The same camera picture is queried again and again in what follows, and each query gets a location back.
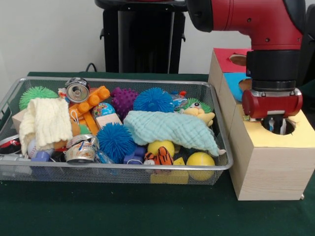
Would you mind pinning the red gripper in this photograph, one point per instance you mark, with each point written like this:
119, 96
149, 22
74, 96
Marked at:
270, 104

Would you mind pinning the colourful dotted cloth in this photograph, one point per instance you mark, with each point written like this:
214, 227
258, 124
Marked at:
248, 118

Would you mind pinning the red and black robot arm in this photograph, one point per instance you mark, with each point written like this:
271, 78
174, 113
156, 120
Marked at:
265, 24

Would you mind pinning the wooden box with three holes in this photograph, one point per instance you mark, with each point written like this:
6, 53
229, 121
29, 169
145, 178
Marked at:
270, 172

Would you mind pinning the shallow clear mesh bin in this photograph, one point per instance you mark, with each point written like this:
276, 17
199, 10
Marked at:
73, 172

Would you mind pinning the dark green table cloth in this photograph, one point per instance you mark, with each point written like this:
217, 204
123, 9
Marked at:
308, 96
123, 209

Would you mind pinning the green spiky monster toy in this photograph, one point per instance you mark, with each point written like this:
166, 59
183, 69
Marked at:
205, 106

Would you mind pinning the black upright panel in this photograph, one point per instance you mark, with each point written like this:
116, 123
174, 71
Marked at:
310, 61

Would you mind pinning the yellow smooth ball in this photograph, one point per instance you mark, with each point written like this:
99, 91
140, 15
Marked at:
200, 162

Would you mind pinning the light blue waffle cloth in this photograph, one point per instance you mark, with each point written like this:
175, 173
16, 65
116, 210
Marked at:
167, 127

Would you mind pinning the orange tiger plush toy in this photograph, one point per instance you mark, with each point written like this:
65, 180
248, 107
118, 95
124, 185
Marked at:
163, 157

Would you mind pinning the blue spiky rubber ball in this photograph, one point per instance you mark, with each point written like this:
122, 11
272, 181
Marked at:
115, 142
152, 99

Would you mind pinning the purple knobbly ball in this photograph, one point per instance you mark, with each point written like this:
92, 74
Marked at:
125, 100

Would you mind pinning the globe print ball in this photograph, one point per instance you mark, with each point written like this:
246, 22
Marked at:
104, 110

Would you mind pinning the orange plastic building block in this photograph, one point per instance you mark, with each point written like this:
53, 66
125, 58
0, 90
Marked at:
93, 99

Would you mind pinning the silver drink can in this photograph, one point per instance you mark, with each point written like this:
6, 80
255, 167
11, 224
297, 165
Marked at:
77, 91

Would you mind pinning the cream waffle cloth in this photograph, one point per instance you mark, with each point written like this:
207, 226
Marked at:
46, 120

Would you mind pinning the green spiky rubber ball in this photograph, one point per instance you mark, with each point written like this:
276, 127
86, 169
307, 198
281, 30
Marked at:
37, 93

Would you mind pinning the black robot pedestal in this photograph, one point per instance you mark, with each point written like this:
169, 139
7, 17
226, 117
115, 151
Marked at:
147, 44

